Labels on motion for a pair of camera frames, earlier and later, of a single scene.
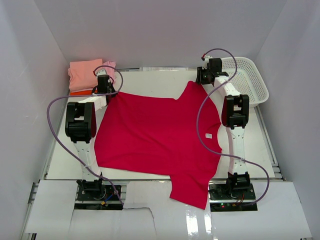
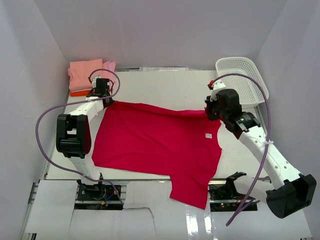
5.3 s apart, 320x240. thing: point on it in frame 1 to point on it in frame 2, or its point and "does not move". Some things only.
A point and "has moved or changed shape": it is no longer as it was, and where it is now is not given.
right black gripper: [200, 79] to [209, 104]
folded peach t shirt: [81, 75] does not move
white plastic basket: [245, 79] does not move
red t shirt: [145, 136] has moved or changed shape
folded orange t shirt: [85, 93] does not move
